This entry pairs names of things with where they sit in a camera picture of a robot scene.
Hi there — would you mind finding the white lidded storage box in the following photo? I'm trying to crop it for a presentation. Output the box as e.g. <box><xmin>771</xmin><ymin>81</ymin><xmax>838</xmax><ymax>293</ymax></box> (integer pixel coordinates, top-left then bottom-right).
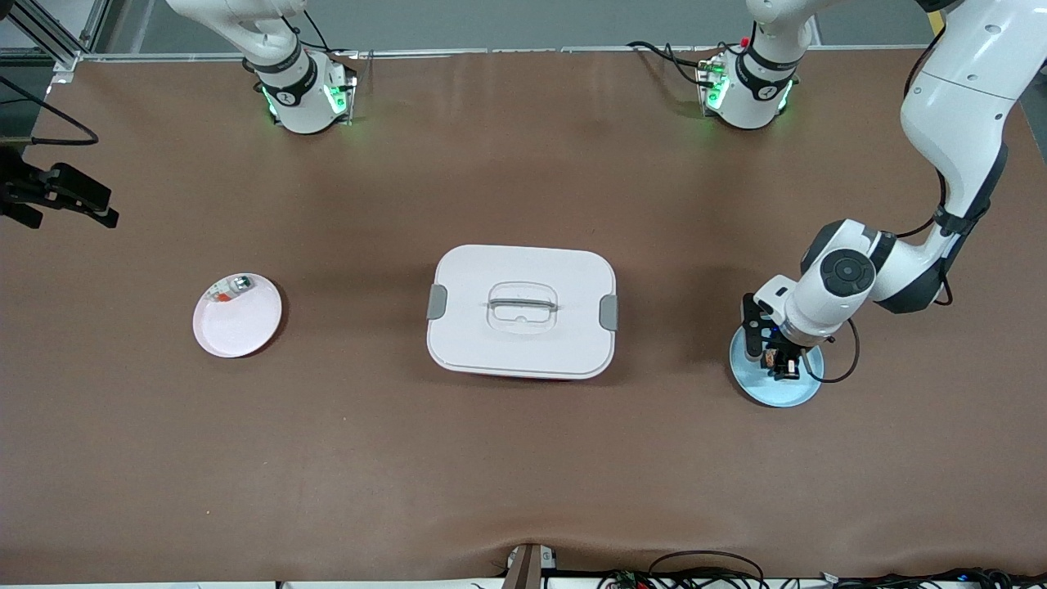
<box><xmin>425</xmin><ymin>244</ymin><xmax>620</xmax><ymax>381</ymax></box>

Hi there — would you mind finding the light blue round plate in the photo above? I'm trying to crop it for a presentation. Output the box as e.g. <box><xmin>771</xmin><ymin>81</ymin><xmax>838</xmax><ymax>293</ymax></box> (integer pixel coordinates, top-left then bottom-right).
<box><xmin>729</xmin><ymin>315</ymin><xmax>825</xmax><ymax>408</ymax></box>

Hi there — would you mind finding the small green orange item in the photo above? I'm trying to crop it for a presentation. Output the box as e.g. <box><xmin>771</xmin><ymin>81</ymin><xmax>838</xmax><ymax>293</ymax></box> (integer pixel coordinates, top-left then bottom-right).
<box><xmin>211</xmin><ymin>276</ymin><xmax>256</xmax><ymax>305</ymax></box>

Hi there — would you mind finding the pink round plate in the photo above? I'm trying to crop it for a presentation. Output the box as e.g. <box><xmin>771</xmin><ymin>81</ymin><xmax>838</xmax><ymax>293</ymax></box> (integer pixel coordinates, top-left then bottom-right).
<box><xmin>192</xmin><ymin>272</ymin><xmax>284</xmax><ymax>359</ymax></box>

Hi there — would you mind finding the brown table mat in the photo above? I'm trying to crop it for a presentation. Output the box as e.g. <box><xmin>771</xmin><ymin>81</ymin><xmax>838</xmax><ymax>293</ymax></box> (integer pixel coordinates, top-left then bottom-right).
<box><xmin>0</xmin><ymin>47</ymin><xmax>1047</xmax><ymax>583</ymax></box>

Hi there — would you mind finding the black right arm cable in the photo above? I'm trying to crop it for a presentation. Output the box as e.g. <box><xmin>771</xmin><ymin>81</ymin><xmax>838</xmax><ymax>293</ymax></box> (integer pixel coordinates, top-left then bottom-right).
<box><xmin>0</xmin><ymin>76</ymin><xmax>101</xmax><ymax>146</ymax></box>

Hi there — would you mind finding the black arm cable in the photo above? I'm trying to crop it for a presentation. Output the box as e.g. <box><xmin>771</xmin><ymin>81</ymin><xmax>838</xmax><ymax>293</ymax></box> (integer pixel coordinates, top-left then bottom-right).
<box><xmin>804</xmin><ymin>147</ymin><xmax>958</xmax><ymax>384</ymax></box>
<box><xmin>0</xmin><ymin>76</ymin><xmax>101</xmax><ymax>146</ymax></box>

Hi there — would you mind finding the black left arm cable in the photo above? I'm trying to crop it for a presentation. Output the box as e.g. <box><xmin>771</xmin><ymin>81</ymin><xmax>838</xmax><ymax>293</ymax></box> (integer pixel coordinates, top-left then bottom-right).
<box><xmin>804</xmin><ymin>147</ymin><xmax>958</xmax><ymax>384</ymax></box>

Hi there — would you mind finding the aluminium frame profile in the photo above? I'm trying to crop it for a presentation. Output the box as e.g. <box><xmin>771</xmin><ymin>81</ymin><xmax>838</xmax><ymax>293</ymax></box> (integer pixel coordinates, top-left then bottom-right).
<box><xmin>0</xmin><ymin>0</ymin><xmax>107</xmax><ymax>73</ymax></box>

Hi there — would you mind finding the black looped cable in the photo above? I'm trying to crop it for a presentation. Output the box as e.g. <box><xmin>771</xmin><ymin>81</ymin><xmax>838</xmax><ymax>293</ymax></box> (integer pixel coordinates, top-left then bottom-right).
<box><xmin>649</xmin><ymin>550</ymin><xmax>766</xmax><ymax>589</ymax></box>

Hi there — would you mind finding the black cable bundle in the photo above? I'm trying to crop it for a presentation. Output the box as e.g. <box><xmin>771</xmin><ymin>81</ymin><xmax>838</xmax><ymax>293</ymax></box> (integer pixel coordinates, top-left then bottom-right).
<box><xmin>818</xmin><ymin>567</ymin><xmax>1047</xmax><ymax>589</ymax></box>

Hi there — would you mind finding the black base cable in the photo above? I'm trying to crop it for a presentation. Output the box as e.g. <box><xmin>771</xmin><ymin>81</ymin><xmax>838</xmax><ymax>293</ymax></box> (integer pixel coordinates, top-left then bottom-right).
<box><xmin>627</xmin><ymin>39</ymin><xmax>706</xmax><ymax>87</ymax></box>
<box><xmin>303</xmin><ymin>8</ymin><xmax>361</xmax><ymax>58</ymax></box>

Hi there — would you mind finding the wooden post bracket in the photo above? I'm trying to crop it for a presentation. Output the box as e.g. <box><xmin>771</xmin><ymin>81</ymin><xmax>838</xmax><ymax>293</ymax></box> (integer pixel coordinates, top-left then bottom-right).
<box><xmin>501</xmin><ymin>542</ymin><xmax>559</xmax><ymax>589</ymax></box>

